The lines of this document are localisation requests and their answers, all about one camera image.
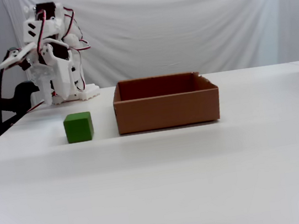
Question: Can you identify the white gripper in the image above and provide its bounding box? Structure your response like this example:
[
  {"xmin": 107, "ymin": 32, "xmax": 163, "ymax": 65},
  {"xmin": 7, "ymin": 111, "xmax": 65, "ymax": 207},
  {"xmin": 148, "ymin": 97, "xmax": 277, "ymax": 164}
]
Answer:
[{"xmin": 26, "ymin": 38, "xmax": 79, "ymax": 108}]

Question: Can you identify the green cube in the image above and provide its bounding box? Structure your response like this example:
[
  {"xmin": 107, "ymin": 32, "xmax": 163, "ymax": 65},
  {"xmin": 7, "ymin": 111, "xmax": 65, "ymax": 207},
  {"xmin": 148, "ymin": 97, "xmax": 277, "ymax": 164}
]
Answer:
[{"xmin": 62, "ymin": 110, "xmax": 95, "ymax": 145}]

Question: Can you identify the brown cardboard box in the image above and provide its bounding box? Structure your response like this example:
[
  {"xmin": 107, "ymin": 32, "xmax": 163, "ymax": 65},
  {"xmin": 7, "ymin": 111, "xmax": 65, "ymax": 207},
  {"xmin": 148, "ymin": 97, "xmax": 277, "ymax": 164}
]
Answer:
[{"xmin": 110, "ymin": 67, "xmax": 224, "ymax": 136}]

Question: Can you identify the black table clamp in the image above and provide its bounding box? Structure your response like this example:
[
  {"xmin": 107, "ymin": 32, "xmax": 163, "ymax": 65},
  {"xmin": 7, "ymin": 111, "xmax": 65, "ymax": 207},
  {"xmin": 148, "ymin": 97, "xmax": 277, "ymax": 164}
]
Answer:
[{"xmin": 0, "ymin": 79, "xmax": 46, "ymax": 140}]

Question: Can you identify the white cloth backdrop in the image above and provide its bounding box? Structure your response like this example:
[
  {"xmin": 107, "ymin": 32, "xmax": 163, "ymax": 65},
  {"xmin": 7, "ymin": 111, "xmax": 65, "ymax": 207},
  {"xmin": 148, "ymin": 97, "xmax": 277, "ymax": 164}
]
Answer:
[{"xmin": 18, "ymin": 0, "xmax": 299, "ymax": 100}]

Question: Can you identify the red white power wire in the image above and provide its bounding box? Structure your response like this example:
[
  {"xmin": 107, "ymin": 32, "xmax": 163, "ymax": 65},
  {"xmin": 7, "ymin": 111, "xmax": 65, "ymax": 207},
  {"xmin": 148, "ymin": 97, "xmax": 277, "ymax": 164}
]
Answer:
[{"xmin": 25, "ymin": 100, "xmax": 47, "ymax": 114}]

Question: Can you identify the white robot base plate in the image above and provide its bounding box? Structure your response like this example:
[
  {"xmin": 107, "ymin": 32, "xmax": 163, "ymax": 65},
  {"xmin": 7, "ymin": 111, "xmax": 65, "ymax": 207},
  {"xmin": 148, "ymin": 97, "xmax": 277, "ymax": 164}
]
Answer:
[{"xmin": 47, "ymin": 82, "xmax": 102, "ymax": 106}]

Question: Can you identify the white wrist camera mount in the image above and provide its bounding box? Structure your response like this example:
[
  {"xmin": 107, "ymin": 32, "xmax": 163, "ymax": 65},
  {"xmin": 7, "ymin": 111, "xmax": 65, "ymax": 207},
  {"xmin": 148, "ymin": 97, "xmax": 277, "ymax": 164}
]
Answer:
[{"xmin": 0, "ymin": 43, "xmax": 40, "ymax": 72}]

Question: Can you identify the red black servo wire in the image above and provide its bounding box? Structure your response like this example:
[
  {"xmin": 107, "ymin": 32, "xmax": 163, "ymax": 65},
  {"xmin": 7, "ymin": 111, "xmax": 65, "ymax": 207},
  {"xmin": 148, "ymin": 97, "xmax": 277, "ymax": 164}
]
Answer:
[
  {"xmin": 31, "ymin": 8, "xmax": 52, "ymax": 55},
  {"xmin": 62, "ymin": 4, "xmax": 98, "ymax": 93}
]

